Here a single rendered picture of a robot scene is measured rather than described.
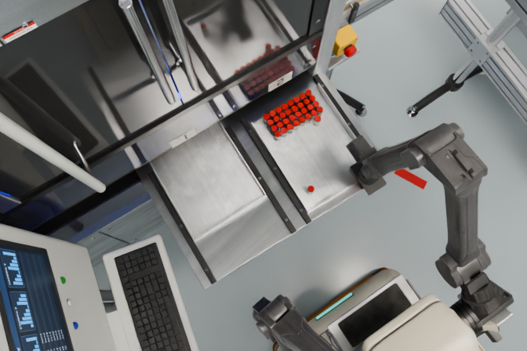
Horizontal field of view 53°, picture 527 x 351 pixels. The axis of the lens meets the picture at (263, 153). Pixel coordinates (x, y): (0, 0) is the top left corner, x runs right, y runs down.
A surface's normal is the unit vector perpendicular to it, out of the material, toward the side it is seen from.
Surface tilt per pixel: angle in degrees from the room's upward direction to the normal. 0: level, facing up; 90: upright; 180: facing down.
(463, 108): 0
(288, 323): 41
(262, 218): 0
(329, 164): 0
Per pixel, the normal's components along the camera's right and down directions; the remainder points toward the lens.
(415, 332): -0.37, -0.73
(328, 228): 0.00, -0.25
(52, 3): 0.53, 0.82
